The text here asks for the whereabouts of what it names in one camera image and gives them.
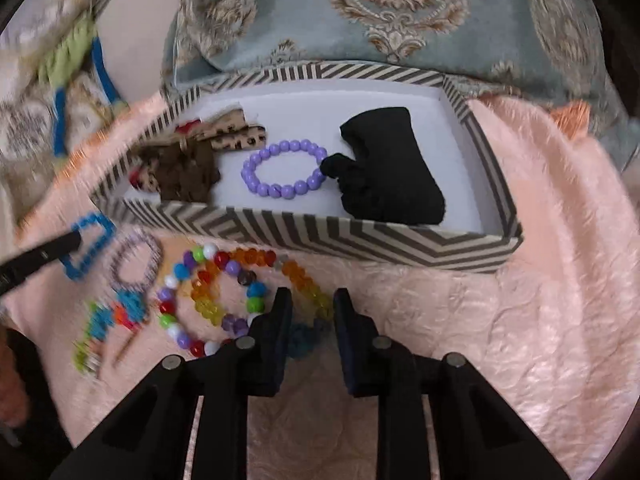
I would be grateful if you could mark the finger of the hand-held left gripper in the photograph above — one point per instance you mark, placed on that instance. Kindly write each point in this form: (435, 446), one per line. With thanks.
(40, 260)

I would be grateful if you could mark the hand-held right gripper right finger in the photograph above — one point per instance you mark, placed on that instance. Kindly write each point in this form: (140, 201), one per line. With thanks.
(345, 330)

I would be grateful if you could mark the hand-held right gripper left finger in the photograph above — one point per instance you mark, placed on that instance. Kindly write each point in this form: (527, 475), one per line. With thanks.
(282, 325)

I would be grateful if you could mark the blue rectangular hair clip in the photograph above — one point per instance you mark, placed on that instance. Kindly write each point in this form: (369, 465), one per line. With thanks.
(100, 222)

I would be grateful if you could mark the striped cardboard box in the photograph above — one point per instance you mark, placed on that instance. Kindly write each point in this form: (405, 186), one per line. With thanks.
(350, 240)

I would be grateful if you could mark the black scrunchie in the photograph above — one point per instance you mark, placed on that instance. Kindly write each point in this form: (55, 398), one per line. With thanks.
(340, 170)

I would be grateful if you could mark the black cloth pouch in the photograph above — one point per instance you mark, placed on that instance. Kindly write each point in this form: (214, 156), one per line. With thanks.
(395, 170)

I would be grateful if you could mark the brown scrunchie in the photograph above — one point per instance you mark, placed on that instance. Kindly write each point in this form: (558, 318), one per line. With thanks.
(185, 175)

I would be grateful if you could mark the leopard print scrunchie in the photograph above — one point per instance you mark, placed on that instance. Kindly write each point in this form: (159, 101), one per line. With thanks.
(235, 137)

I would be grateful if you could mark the red scrunchie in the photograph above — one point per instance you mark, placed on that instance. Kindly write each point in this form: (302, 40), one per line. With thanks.
(187, 127)

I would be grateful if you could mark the gold floral cushion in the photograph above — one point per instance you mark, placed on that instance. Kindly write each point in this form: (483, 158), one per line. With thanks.
(30, 120)

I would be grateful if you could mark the green blue plush toy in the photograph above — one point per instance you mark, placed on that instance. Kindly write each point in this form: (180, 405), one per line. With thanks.
(65, 60)

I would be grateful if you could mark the gold bolster cushion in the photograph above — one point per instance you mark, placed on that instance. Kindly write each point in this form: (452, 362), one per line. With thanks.
(50, 10)

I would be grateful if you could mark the blue damask cushion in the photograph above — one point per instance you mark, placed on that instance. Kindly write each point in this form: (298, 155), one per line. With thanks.
(400, 0)

